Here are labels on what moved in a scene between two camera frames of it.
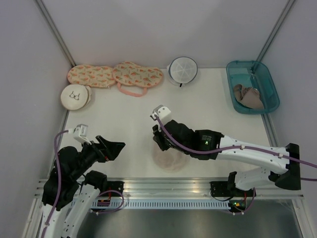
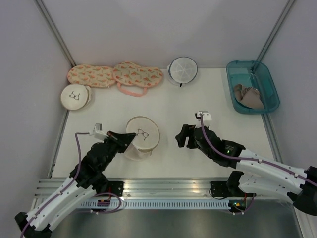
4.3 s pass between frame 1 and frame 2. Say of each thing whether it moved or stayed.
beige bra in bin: stayed
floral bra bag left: stayed
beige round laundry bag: moved
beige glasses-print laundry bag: stayed
